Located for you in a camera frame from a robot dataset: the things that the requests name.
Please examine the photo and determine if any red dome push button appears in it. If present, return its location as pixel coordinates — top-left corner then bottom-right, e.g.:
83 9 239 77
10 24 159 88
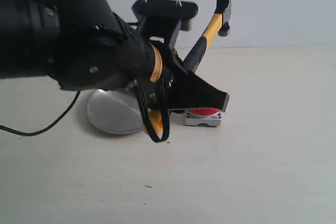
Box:
184 108 222 127

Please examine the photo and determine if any yellow black claw hammer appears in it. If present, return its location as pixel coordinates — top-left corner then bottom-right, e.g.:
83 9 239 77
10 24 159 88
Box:
135 0 232 143

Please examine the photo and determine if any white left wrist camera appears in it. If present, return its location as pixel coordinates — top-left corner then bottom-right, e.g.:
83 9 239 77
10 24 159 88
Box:
131 0 198 31

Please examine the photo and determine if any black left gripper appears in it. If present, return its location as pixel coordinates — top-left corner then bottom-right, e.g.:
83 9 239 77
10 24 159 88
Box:
135 16 229 112

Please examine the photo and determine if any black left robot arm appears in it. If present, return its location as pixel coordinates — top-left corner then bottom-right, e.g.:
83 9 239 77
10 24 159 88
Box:
1 0 230 111

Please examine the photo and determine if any round steel plate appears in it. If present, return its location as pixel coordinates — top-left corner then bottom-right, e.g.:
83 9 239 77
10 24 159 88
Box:
85 89 143 135

